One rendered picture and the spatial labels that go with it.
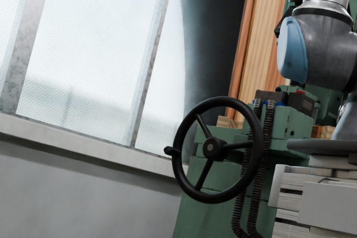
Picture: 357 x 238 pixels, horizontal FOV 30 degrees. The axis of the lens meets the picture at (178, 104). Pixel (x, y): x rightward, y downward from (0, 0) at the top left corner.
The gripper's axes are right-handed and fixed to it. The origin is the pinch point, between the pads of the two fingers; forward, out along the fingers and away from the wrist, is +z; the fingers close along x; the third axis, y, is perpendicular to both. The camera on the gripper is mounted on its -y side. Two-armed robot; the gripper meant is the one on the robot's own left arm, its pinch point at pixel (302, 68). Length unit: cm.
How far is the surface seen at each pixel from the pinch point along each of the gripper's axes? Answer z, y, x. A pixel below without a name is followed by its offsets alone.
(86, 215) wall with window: 84, 23, 136
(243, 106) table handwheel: 4.8, -23.2, 4.0
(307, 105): 8.9, -5.4, -4.2
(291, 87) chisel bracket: 8.8, 9.5, 10.0
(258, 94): 5.1, -11.3, 7.2
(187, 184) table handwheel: 24.5, -34.6, 16.2
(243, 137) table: 15.4, -18.7, 8.4
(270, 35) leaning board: 24, 152, 113
